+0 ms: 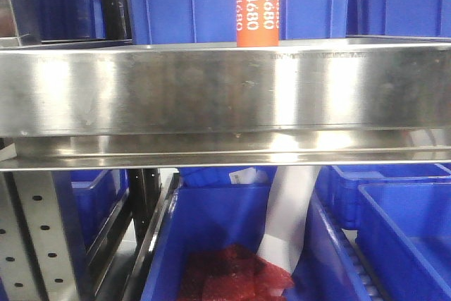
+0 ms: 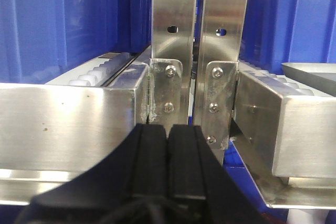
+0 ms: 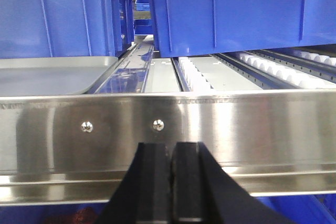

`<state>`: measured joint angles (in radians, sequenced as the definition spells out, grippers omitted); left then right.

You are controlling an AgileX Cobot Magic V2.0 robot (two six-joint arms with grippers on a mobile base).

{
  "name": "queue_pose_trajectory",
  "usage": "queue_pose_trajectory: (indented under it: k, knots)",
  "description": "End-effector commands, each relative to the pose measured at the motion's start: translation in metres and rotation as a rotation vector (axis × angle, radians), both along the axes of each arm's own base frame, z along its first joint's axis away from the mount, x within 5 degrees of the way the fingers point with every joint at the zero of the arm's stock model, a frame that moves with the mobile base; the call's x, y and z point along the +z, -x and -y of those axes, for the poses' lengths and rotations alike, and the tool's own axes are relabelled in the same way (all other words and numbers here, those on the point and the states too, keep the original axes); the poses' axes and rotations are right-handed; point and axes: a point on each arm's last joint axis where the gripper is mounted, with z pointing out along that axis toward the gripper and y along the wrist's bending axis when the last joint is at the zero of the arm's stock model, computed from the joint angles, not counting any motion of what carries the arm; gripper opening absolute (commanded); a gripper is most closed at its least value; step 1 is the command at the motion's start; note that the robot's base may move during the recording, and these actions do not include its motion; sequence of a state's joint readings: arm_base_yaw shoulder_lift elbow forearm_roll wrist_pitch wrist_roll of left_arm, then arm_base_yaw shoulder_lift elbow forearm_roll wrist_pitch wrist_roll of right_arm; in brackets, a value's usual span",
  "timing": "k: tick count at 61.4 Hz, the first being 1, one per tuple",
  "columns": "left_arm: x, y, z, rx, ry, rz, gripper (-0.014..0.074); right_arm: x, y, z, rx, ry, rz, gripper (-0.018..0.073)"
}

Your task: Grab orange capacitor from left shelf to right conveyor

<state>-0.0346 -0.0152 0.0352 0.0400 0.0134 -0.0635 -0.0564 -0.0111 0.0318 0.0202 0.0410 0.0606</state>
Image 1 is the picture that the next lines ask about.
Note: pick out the orange cylindrical capacitor 4680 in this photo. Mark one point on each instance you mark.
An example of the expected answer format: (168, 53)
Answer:
(257, 23)

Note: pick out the large blue bin behind capacitor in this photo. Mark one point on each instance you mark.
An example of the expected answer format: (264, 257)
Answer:
(211, 1)

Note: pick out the stainless steel shelf tray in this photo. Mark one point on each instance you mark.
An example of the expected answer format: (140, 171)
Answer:
(360, 99)

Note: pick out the blue bin with red bags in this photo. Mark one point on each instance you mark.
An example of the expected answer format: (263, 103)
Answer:
(213, 218)

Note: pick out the white paper strip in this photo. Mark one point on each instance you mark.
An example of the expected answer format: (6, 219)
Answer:
(286, 215)

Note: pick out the blue bin lower left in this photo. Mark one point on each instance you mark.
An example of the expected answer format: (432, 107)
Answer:
(96, 193)

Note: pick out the blue bin upper left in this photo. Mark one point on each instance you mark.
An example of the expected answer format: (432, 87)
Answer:
(70, 19)

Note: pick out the perforated steel shelf post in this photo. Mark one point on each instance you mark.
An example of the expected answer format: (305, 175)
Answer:
(43, 255)

